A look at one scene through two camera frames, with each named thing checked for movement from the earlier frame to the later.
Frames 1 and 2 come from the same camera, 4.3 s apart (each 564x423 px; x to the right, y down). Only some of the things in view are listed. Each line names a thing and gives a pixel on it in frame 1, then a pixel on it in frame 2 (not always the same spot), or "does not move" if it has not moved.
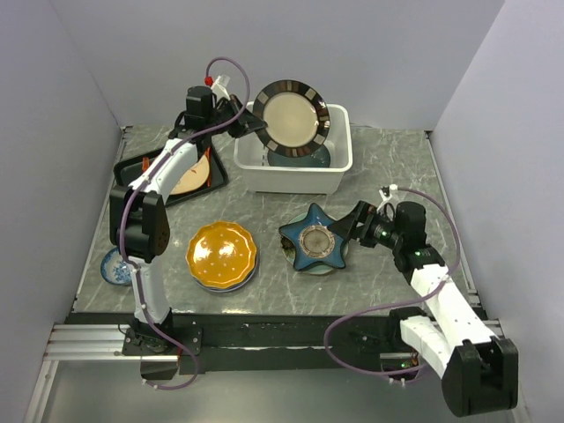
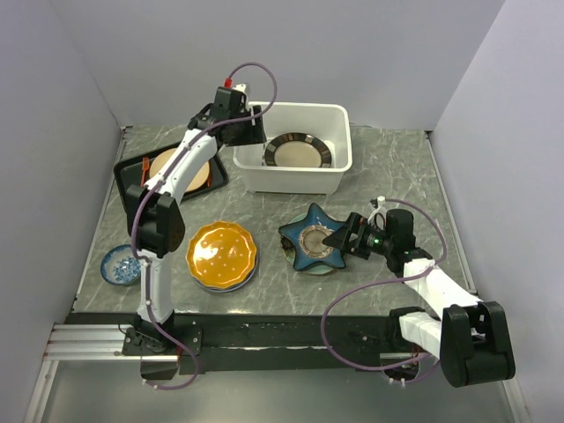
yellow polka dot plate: (220, 254) does not move
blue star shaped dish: (314, 241) does not move
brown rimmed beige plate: (297, 116) -> (298, 150)
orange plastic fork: (145, 163) does not move
